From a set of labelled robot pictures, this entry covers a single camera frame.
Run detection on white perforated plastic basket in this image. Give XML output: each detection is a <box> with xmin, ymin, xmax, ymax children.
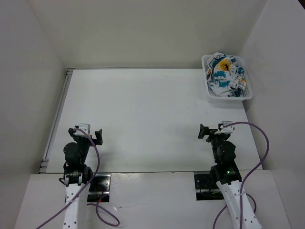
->
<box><xmin>202</xmin><ymin>55</ymin><xmax>253</xmax><ymax>103</ymax></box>

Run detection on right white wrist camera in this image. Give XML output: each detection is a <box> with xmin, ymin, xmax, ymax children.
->
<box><xmin>215</xmin><ymin>121</ymin><xmax>234</xmax><ymax>135</ymax></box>

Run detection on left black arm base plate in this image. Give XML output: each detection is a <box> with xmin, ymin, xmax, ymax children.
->
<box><xmin>65</xmin><ymin>174</ymin><xmax>112</xmax><ymax>203</ymax></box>

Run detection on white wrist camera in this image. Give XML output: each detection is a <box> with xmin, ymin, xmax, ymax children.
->
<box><xmin>74</xmin><ymin>124</ymin><xmax>91</xmax><ymax>136</ymax></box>
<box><xmin>215</xmin><ymin>121</ymin><xmax>234</xmax><ymax>135</ymax></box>

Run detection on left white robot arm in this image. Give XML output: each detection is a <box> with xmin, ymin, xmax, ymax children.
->
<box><xmin>63</xmin><ymin>124</ymin><xmax>103</xmax><ymax>229</ymax></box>

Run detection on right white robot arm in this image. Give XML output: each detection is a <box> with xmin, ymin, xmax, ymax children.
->
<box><xmin>198</xmin><ymin>121</ymin><xmax>263</xmax><ymax>229</ymax></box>

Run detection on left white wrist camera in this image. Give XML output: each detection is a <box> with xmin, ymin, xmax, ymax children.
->
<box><xmin>74</xmin><ymin>124</ymin><xmax>91</xmax><ymax>136</ymax></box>

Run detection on patterned white teal yellow shorts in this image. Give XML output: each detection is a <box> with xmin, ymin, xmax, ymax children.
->
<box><xmin>206</xmin><ymin>52</ymin><xmax>247</xmax><ymax>97</ymax></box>

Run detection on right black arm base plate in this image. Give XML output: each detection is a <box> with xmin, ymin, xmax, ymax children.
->
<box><xmin>193</xmin><ymin>170</ymin><xmax>239</xmax><ymax>201</ymax></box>

